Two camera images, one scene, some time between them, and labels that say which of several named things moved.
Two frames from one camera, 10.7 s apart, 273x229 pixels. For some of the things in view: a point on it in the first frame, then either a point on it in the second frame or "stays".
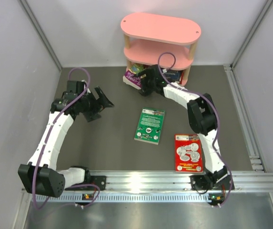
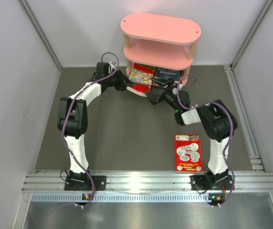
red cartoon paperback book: (188, 153) stays
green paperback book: (149, 126) to (141, 74)
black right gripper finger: (148, 72) to (161, 82)
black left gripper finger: (104, 100) to (125, 79)
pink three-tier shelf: (159, 40) stays
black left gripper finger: (92, 116) to (123, 87)
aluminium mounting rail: (137, 181) stays
